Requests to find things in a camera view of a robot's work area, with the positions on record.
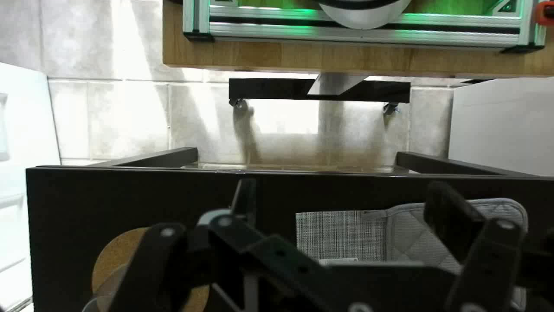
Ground black side table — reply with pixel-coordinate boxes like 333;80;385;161
24;145;554;312

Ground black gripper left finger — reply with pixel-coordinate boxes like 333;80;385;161
107;177;325;312

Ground grey quilted pot holder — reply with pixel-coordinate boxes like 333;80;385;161
380;197;529;275

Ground aluminium profile base frame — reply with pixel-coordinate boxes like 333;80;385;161
181;0;548;55

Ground grey plaid placemat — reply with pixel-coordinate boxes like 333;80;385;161
294;208;389;263

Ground wooden robot platform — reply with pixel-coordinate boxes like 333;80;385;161
160;0;554;80

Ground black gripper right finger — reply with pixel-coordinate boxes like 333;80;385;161
422;180;554;312

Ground round cork coaster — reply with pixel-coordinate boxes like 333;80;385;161
89;225;212;312

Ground white panel door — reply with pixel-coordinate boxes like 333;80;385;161
0;61;62;310

